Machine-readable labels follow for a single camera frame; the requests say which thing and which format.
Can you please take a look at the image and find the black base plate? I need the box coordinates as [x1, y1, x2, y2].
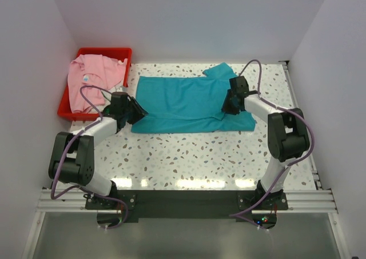
[85, 189, 289, 224]

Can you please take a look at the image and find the aluminium frame rail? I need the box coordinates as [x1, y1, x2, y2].
[36, 186, 89, 213]

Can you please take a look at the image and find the white t shirt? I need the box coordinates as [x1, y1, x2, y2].
[97, 86, 128, 112]

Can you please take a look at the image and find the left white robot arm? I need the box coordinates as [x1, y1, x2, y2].
[48, 92, 148, 209]

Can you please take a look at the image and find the teal t shirt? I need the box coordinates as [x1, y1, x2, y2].
[132, 63, 256, 134]

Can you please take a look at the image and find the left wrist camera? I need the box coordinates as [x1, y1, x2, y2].
[116, 87, 127, 95]

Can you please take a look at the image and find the red plastic bin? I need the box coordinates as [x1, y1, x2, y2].
[57, 47, 133, 121]

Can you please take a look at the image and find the pink t shirt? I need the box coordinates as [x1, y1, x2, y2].
[67, 54, 127, 113]

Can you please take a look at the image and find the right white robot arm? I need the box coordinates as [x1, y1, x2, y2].
[222, 76, 311, 209]

